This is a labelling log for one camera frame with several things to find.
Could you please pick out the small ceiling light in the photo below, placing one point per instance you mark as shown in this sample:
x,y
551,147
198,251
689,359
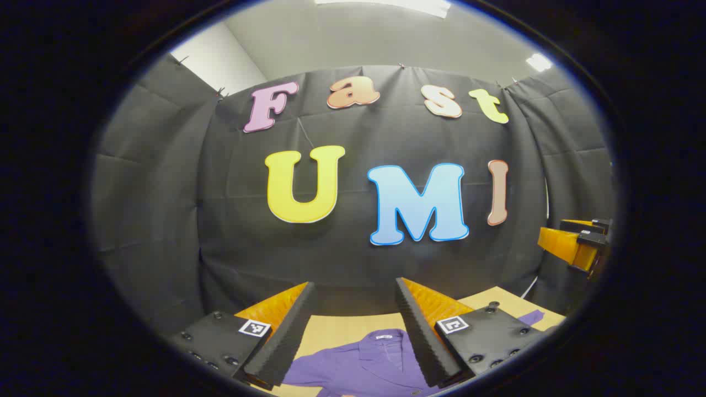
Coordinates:
x,y
539,62

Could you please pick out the purple button shirt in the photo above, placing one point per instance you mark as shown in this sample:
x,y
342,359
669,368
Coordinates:
x,y
358,369

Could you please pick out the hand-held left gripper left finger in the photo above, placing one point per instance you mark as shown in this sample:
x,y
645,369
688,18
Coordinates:
x,y
287,342

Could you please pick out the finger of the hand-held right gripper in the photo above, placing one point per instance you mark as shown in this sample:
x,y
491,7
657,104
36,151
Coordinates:
x,y
601,225
560,242

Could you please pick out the black backdrop cloth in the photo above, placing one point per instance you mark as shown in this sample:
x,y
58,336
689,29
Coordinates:
x,y
342,259

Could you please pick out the long ceiling light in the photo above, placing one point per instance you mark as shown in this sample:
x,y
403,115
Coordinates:
x,y
397,5

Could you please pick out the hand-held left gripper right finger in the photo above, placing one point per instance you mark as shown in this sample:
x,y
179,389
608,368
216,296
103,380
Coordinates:
x,y
419,342

